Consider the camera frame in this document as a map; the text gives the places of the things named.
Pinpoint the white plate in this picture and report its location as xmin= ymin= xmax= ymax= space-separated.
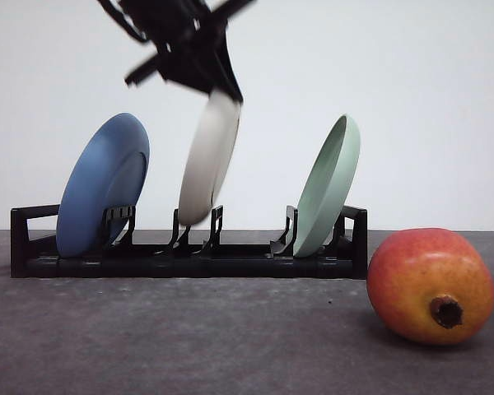
xmin=179 ymin=90 xmax=242 ymax=226

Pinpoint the red yellow pomegranate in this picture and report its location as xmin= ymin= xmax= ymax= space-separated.
xmin=366 ymin=227 xmax=494 ymax=346

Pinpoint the blue plate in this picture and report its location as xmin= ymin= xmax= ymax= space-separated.
xmin=56 ymin=113 xmax=151 ymax=258

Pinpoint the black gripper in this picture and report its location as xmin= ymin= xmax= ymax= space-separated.
xmin=97 ymin=0 xmax=257 ymax=104

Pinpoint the green plate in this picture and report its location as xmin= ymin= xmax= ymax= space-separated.
xmin=295 ymin=114 xmax=361 ymax=258

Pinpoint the black plate rack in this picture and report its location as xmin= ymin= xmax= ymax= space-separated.
xmin=10 ymin=205 xmax=369 ymax=279

